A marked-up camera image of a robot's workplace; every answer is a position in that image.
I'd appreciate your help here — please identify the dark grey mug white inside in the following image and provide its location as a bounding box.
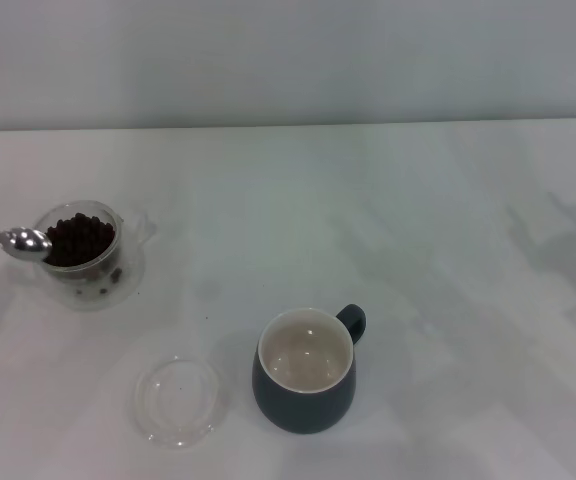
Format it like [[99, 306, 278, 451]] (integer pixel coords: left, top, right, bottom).
[[251, 303, 368, 435]]

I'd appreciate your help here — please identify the dark coffee beans pile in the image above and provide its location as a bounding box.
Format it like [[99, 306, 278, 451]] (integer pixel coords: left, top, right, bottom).
[[42, 212, 117, 268]]

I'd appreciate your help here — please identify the metal spoon with blue handle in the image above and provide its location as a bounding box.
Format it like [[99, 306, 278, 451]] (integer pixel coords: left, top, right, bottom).
[[0, 223, 53, 263]]

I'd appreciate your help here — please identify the clear glass saucer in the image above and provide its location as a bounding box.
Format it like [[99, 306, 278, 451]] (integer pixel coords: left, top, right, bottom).
[[37, 238, 148, 312]]

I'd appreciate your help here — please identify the small clear glass dish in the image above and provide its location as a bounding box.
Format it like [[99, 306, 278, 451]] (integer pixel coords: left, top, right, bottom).
[[134, 354, 222, 449]]

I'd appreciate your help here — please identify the clear glass cup with handle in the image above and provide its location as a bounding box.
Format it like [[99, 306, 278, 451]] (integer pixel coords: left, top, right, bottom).
[[31, 199, 158, 289]]

